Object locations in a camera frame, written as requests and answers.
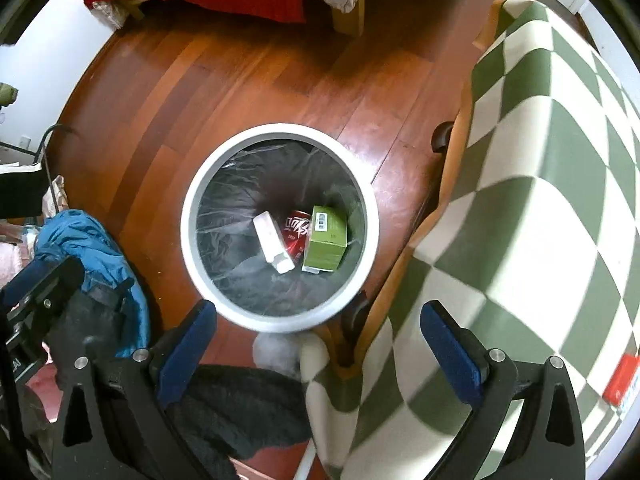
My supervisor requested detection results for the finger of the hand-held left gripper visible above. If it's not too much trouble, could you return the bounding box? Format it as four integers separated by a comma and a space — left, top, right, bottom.
0, 256, 86, 322

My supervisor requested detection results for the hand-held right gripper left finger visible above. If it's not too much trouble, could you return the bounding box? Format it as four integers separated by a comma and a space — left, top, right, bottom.
50, 299, 238, 480

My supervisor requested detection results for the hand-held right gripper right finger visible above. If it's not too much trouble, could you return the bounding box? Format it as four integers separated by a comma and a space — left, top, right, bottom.
420, 300, 587, 480

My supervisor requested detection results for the white round trash bin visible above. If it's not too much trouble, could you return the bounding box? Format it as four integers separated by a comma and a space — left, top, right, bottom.
180, 122, 380, 333

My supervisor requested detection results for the black trash bag liner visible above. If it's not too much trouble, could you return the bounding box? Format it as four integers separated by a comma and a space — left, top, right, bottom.
196, 141, 366, 317

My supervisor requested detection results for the pink cloth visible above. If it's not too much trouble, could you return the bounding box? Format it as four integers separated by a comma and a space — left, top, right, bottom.
0, 241, 32, 282

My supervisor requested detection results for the blue jacket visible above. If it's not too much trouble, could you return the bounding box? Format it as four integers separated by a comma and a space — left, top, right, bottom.
32, 209, 152, 359

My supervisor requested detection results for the dark grey cloth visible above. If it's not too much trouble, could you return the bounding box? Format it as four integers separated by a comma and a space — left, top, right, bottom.
167, 364, 313, 480

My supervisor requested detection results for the white fluffy cloth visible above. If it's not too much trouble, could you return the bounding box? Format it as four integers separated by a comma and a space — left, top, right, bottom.
251, 332, 307, 382

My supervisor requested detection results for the black metal stand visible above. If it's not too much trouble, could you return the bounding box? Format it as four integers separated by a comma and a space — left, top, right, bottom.
0, 123, 82, 201

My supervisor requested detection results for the white slim box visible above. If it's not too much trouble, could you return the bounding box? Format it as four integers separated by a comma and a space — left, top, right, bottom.
252, 211, 294, 275

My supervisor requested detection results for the red soda can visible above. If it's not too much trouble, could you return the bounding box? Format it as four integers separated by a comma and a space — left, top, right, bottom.
282, 210, 315, 267

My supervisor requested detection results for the green cardboard box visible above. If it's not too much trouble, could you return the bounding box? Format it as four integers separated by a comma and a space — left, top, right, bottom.
301, 205, 349, 275

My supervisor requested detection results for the green white checkered blanket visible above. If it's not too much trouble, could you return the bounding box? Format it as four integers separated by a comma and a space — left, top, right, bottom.
299, 0, 640, 480

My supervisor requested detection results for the red packet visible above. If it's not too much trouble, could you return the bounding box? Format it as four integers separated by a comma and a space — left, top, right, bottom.
602, 353, 639, 407

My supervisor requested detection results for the wooden bed leg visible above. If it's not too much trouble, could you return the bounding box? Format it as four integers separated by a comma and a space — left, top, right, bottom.
332, 0, 366, 37

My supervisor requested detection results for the wooden sofa frame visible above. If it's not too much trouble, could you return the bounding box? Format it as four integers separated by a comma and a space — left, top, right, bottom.
325, 0, 507, 381

